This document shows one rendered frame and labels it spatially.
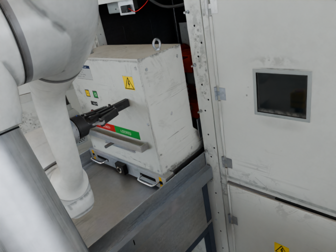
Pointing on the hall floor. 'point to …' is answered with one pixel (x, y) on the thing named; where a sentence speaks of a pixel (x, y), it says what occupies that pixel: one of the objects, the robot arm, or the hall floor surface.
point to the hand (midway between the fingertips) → (120, 105)
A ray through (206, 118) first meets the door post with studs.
